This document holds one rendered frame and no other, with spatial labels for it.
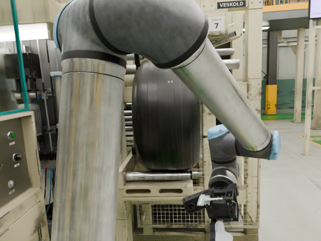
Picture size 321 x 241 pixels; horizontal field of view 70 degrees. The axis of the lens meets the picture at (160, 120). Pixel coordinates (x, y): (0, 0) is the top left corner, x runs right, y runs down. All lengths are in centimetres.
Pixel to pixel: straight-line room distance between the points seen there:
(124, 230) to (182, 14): 127
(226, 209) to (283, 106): 1040
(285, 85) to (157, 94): 1014
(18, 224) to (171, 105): 79
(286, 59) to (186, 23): 1078
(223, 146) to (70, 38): 57
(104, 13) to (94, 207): 30
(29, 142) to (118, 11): 97
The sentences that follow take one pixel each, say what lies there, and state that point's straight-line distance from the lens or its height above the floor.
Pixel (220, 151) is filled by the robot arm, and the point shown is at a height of 113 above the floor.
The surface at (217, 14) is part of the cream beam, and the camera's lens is 152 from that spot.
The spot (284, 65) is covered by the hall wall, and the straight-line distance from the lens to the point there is 1107.
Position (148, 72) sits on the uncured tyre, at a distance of 108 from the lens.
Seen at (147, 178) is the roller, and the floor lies 90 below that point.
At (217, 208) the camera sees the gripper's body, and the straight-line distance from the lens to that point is 71.
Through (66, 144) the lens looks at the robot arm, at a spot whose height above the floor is 127.
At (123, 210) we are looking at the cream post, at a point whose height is 68.
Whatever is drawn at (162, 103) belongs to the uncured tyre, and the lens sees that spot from 98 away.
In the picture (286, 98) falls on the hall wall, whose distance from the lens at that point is 1104.
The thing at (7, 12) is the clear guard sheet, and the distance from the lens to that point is 124.
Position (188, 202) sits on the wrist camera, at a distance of 75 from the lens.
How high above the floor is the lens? 136
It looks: 8 degrees down
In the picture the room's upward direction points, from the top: 3 degrees counter-clockwise
